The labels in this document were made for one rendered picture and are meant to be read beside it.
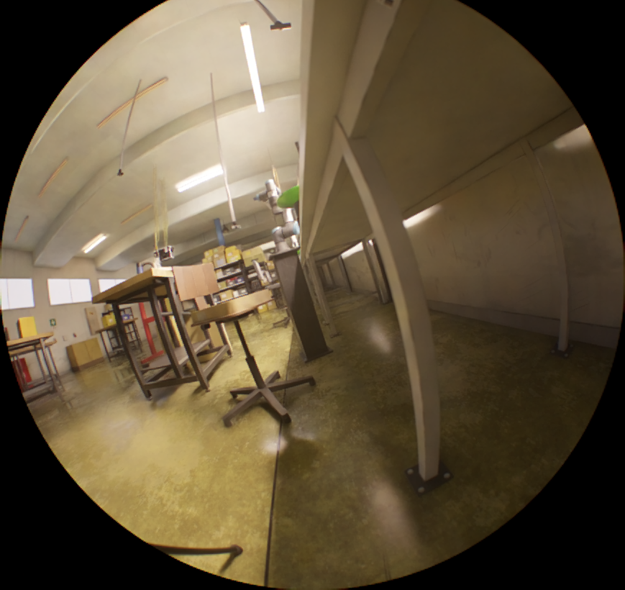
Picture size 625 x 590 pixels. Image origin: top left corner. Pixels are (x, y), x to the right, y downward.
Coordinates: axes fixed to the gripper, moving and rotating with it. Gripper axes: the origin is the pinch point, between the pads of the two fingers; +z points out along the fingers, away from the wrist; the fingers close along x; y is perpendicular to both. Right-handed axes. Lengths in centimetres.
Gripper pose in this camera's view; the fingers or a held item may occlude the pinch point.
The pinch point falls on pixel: (280, 223)
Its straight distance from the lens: 143.7
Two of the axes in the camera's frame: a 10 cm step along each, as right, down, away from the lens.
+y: 2.4, -0.7, -9.7
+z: 3.0, 9.5, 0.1
